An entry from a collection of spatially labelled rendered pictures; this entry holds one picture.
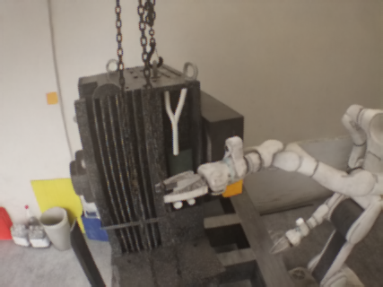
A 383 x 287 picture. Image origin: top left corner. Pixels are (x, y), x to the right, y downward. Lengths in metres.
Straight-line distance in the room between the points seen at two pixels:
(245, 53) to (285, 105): 0.60
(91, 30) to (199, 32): 0.83
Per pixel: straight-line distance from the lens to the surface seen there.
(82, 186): 1.07
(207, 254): 1.23
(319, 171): 0.89
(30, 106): 2.34
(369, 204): 1.25
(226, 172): 0.77
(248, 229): 1.71
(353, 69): 2.86
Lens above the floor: 1.83
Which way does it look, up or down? 26 degrees down
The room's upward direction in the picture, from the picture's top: 3 degrees counter-clockwise
